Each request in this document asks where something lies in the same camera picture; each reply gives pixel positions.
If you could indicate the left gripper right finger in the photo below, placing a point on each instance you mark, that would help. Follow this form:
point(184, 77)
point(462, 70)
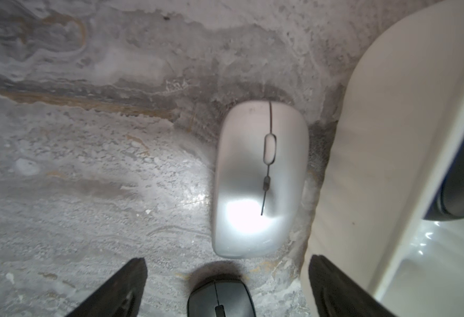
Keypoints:
point(336, 294)

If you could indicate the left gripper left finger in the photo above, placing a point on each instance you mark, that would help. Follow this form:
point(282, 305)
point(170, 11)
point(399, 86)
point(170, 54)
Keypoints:
point(120, 295)

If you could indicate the white storage box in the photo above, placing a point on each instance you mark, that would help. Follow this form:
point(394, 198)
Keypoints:
point(401, 125)

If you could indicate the silver mouse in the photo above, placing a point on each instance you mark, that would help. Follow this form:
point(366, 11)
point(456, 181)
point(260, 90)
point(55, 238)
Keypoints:
point(262, 160)

